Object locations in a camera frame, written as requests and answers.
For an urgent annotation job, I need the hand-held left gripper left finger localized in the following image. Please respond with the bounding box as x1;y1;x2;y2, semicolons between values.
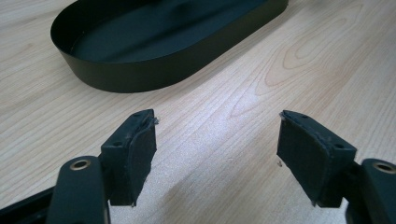
99;108;161;208

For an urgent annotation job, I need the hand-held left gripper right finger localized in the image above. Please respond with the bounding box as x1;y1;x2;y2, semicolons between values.
276;109;359;209

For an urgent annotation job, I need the black key rack with tray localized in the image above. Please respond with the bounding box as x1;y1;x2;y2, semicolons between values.
49;0;290;94

